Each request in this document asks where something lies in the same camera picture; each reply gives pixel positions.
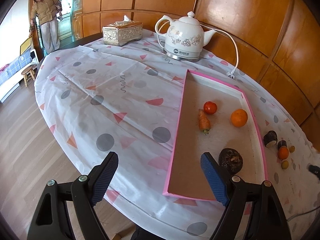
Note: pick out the person in tan jacket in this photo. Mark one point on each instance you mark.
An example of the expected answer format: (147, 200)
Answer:
(46, 11)

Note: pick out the dark cut root large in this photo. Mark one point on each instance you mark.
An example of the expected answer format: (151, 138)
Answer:
(270, 139)

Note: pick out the small orange carrot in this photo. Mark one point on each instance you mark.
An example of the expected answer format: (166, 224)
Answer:
(204, 123)

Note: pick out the white ceramic electric kettle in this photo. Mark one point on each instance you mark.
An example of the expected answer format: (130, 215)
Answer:
(185, 38)

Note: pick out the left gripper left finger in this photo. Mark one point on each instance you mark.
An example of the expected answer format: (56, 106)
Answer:
(51, 218)

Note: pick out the pink rimmed tray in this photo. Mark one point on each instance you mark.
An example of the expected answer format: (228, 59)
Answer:
(185, 178)

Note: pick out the wooden stool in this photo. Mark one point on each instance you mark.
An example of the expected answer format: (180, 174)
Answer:
(28, 73)

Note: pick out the yellow green small fruit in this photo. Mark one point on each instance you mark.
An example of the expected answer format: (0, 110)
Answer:
(284, 164)

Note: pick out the ornate white tissue box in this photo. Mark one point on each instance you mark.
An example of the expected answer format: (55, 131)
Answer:
(122, 32)

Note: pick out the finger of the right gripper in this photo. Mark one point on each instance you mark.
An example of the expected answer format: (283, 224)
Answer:
(315, 170)

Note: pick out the orange mandarin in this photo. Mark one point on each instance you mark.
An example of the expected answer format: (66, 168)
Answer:
(283, 153)
(239, 118)

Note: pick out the patterned white tablecloth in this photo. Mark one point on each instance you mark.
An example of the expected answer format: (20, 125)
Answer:
(98, 98)

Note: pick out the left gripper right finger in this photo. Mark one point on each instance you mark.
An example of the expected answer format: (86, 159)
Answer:
(266, 219)

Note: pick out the red tomato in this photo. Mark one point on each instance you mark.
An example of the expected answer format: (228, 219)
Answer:
(210, 107)

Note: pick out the dark round root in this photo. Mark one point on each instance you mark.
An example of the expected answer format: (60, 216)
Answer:
(231, 160)

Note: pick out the wooden door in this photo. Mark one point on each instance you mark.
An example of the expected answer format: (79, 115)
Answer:
(70, 23)

